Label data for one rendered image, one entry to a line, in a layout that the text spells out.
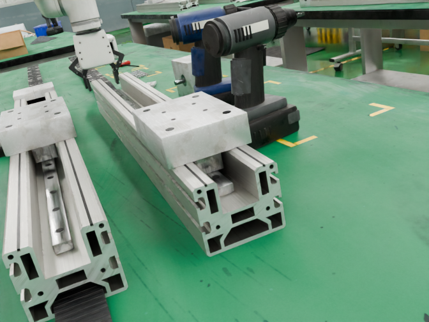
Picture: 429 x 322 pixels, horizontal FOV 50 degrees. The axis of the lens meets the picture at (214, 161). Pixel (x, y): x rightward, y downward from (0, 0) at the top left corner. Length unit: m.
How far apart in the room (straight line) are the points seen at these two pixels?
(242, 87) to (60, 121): 0.29
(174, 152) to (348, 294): 0.24
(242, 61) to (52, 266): 0.44
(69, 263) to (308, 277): 0.24
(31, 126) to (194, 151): 0.31
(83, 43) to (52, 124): 0.66
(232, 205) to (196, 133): 0.09
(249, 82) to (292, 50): 2.22
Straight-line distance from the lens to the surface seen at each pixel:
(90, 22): 1.38
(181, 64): 1.17
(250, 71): 0.77
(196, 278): 0.49
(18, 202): 0.58
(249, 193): 0.54
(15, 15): 12.26
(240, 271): 0.49
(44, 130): 0.76
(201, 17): 0.95
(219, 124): 0.55
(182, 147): 0.54
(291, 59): 2.99
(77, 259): 0.50
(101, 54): 1.41
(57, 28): 4.82
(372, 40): 3.41
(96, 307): 0.49
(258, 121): 0.77
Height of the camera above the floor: 1.07
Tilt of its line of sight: 22 degrees down
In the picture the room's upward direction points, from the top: 11 degrees counter-clockwise
